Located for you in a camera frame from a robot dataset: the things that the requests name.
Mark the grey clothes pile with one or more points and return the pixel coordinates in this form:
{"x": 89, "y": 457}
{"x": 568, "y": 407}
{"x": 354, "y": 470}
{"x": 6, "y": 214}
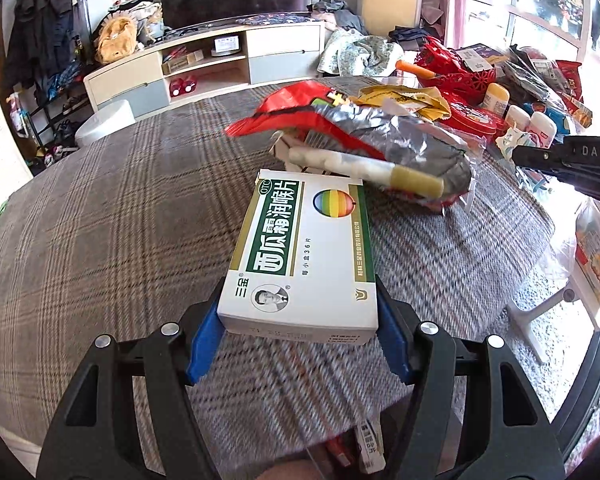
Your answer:
{"x": 340, "y": 15}

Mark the floral green blanket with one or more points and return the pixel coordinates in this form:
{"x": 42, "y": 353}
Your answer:
{"x": 360, "y": 52}

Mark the white router box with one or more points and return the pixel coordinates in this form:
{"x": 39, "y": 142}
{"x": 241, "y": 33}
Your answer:
{"x": 226, "y": 46}

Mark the white yellow tube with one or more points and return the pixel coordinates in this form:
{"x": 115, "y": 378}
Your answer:
{"x": 360, "y": 166}

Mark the black coat rack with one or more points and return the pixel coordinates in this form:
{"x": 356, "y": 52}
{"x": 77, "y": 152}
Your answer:
{"x": 82, "y": 25}

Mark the cream grey TV stand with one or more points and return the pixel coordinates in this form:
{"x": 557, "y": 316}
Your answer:
{"x": 130, "y": 82}

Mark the yellow plush backpack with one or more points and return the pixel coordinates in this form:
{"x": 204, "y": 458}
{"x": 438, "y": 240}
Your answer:
{"x": 114, "y": 40}

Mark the clear plastic bag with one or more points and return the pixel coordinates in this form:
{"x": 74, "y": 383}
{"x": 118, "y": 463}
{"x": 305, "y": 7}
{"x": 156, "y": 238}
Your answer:
{"x": 562, "y": 255}

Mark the dark clothes pile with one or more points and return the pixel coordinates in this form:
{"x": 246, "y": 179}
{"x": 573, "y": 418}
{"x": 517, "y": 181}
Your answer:
{"x": 410, "y": 37}

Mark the grey round stool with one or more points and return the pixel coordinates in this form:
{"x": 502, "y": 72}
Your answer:
{"x": 105, "y": 122}

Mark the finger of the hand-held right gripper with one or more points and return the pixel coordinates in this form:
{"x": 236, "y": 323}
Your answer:
{"x": 542, "y": 156}

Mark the white bottle with red label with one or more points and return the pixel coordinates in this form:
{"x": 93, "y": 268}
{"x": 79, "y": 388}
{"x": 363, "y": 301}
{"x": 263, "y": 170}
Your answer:
{"x": 541, "y": 130}

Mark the cream bottle with yellow cap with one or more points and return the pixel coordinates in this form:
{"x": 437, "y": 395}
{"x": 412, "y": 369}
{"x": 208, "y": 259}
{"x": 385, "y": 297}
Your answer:
{"x": 496, "y": 99}

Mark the small white bottle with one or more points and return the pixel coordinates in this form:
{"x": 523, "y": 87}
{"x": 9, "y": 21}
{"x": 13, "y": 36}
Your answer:
{"x": 517, "y": 117}

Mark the red round tin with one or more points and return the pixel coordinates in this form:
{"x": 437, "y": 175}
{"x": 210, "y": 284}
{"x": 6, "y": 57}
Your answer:
{"x": 472, "y": 120}

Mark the blue round tin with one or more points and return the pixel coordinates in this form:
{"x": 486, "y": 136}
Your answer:
{"x": 560, "y": 117}

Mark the flat cardboard box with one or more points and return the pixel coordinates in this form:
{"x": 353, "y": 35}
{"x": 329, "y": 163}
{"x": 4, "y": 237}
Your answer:
{"x": 180, "y": 62}

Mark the blue patterned cloth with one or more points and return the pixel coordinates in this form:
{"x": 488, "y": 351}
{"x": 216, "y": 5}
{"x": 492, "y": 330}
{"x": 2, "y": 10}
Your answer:
{"x": 270, "y": 20}

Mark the pile of snack bags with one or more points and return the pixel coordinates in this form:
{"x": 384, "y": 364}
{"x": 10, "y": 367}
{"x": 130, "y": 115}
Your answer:
{"x": 530, "y": 72}

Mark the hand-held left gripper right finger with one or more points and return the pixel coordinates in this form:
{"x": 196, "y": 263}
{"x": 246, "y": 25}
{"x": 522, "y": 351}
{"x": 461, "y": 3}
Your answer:
{"x": 393, "y": 336}

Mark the yellow wrapper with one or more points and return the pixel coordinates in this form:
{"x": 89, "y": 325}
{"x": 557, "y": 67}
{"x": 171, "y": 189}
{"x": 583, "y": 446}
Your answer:
{"x": 405, "y": 100}

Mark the grey plaid tablecloth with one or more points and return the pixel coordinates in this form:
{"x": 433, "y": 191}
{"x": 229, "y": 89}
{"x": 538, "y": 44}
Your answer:
{"x": 110, "y": 210}

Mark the dark hanging coats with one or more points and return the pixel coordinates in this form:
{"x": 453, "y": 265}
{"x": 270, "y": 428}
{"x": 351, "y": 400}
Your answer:
{"x": 42, "y": 15}

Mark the white green medicine box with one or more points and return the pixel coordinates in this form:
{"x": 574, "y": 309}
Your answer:
{"x": 300, "y": 250}

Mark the pile of stuffed toys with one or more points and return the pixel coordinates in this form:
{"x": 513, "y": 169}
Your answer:
{"x": 140, "y": 17}

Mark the red plastic basket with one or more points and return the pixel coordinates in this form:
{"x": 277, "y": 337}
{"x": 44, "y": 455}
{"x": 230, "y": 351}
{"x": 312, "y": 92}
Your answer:
{"x": 455, "y": 72}

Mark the red silver snack bag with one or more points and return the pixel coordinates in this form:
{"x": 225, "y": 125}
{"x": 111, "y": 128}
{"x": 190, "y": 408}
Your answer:
{"x": 380, "y": 132}

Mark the white table leg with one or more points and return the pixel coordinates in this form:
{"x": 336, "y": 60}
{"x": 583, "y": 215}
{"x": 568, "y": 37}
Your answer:
{"x": 530, "y": 320}

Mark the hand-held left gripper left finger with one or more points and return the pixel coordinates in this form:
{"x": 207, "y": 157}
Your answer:
{"x": 203, "y": 331}

